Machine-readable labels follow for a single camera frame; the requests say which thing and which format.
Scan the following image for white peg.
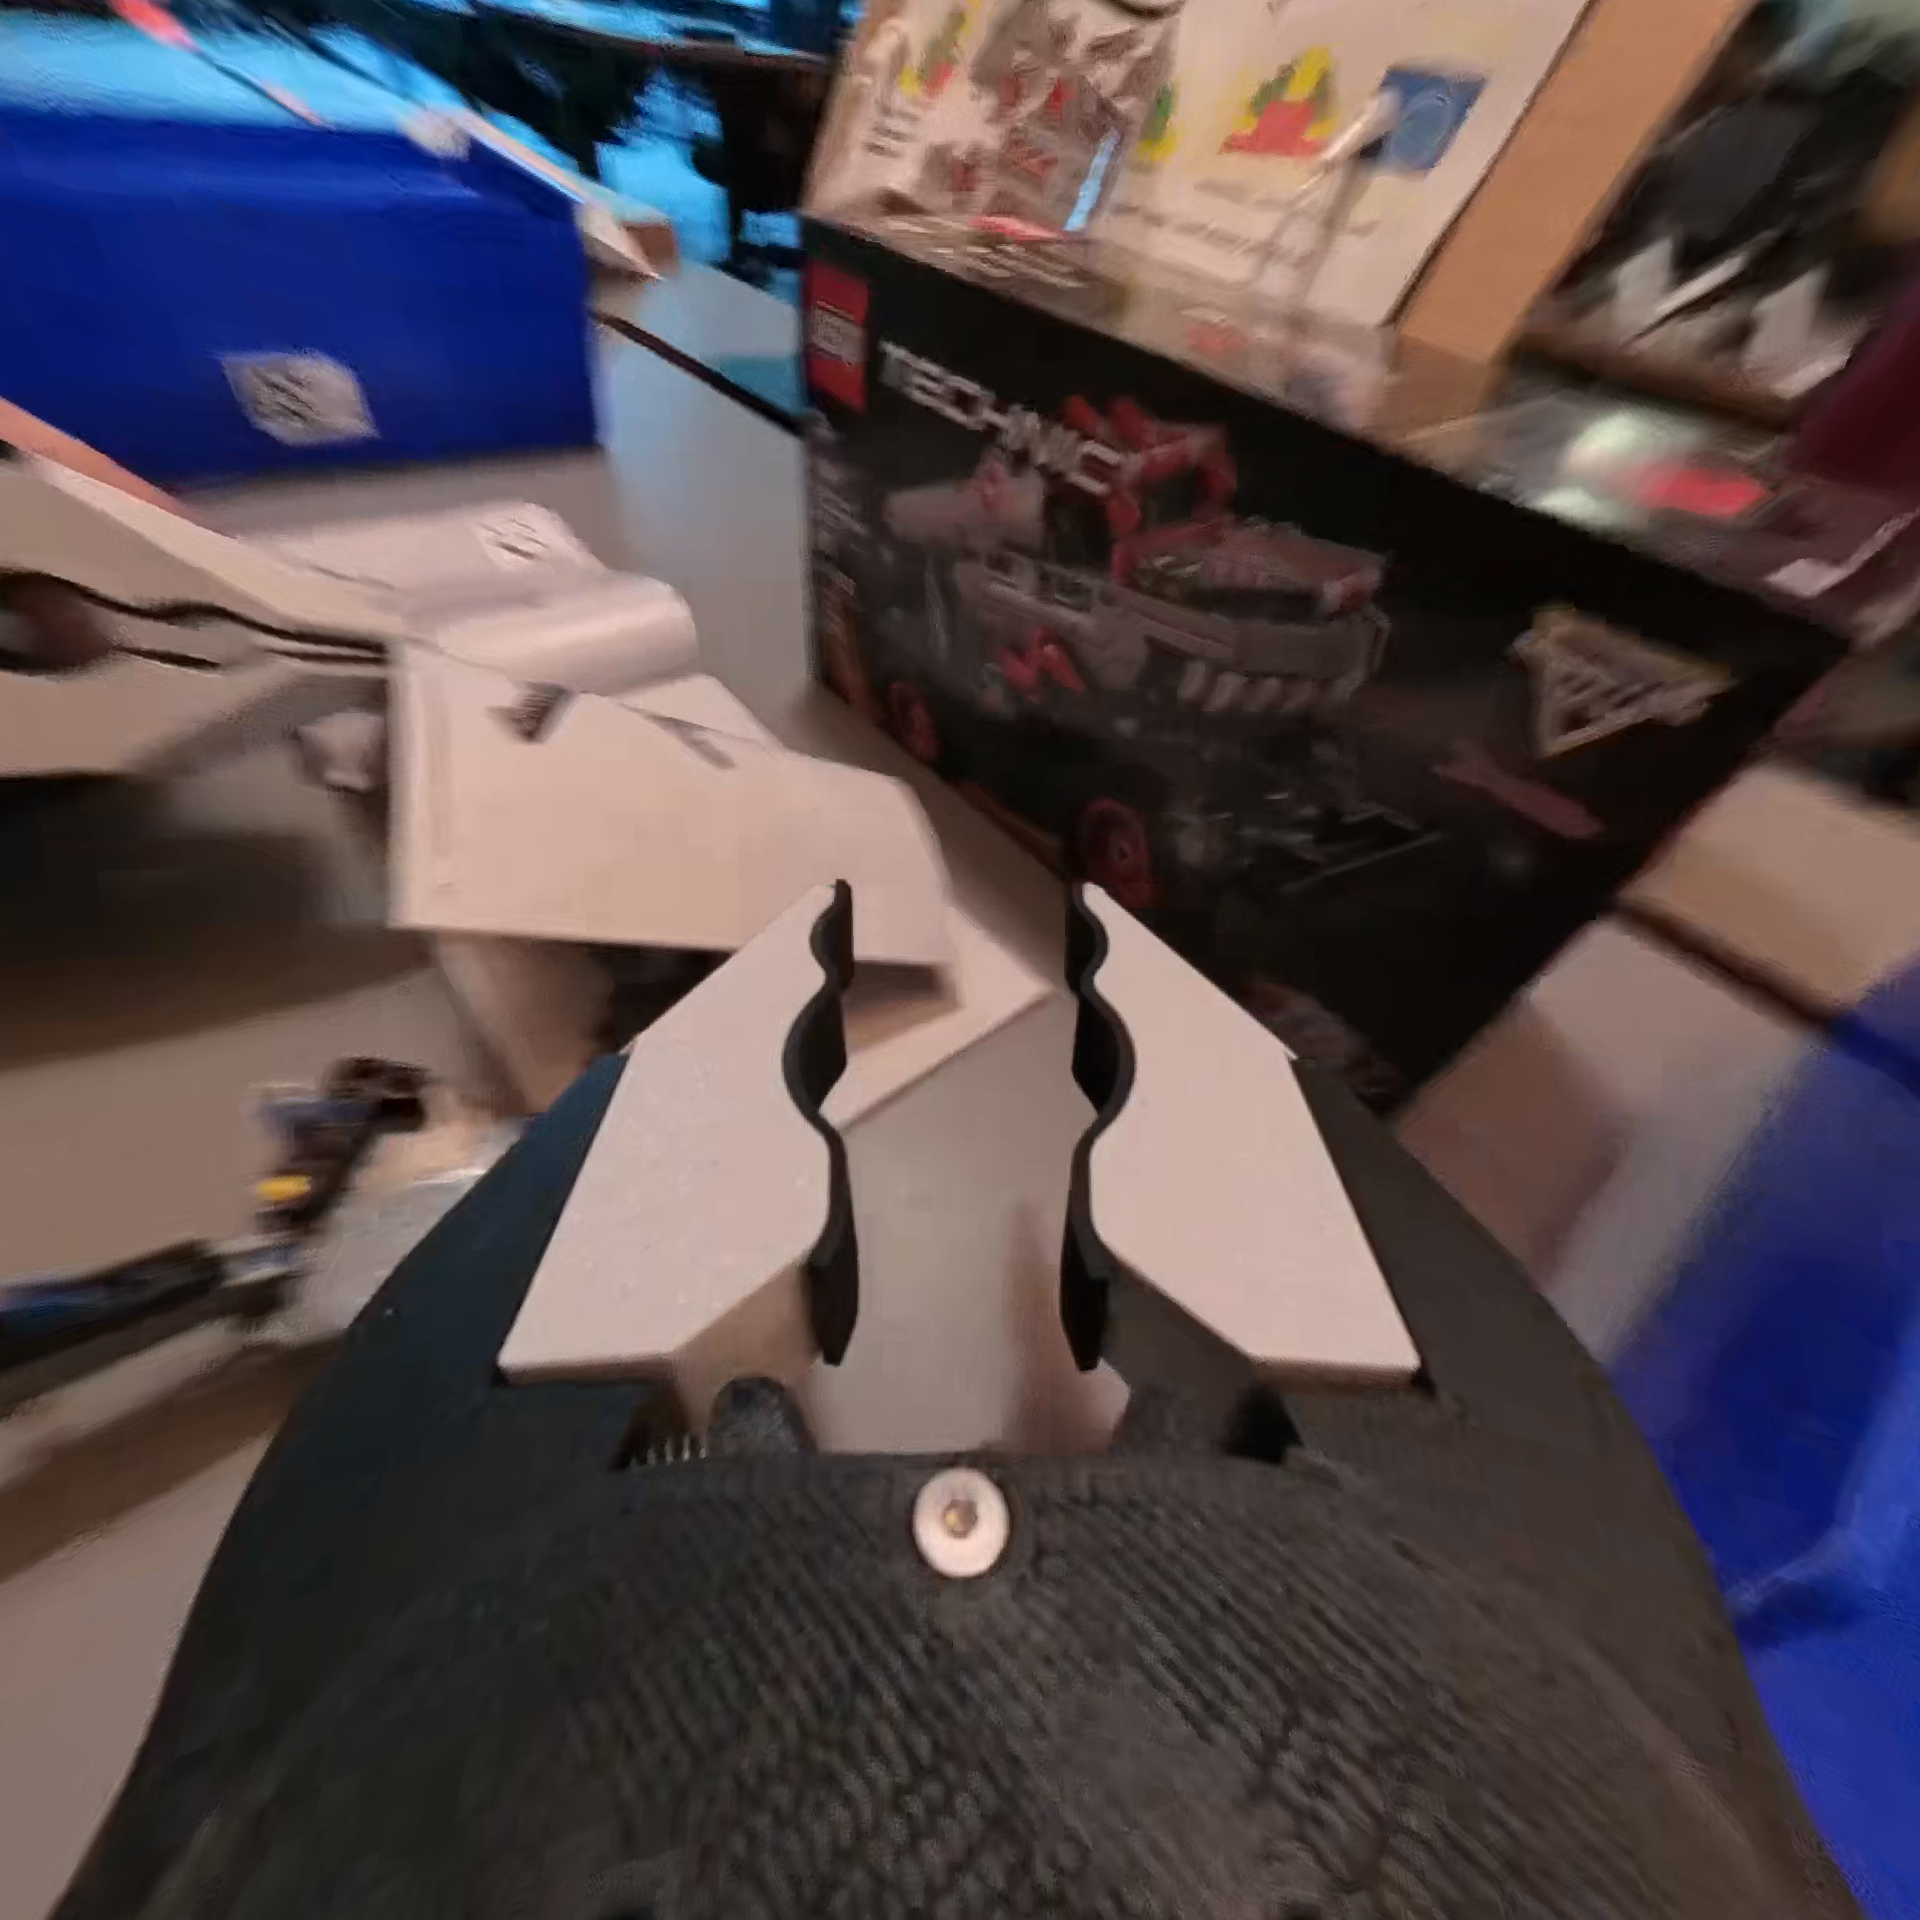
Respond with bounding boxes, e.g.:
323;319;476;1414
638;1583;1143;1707
1319;83;1420;184

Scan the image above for printed instruction sheet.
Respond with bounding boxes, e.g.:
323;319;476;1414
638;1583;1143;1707
802;0;1600;326

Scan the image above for dark toy brick assembly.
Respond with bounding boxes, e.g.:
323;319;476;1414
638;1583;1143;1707
0;1049;437;1420

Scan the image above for white instruction booklet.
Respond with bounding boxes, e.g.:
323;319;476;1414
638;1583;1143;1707
194;504;1059;1135

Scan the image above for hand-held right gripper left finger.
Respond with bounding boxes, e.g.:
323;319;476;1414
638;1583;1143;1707
498;880;864;1391

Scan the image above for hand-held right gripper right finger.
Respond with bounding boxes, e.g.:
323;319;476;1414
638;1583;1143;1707
1059;880;1423;1391

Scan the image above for brown cardboard board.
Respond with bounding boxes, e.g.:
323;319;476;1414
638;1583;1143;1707
1395;0;1757;378

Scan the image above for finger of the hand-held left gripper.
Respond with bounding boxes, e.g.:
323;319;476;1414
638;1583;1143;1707
0;450;392;655
0;657;386;782

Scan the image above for black toy truck set box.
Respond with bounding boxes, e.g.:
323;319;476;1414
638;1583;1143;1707
800;215;1850;1121

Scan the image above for maroon cylinder bottle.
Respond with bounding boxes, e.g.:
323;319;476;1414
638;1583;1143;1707
1798;300;1920;482

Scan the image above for blue plastic bin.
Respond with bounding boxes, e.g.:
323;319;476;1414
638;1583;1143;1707
0;17;600;490
1598;960;1920;1920

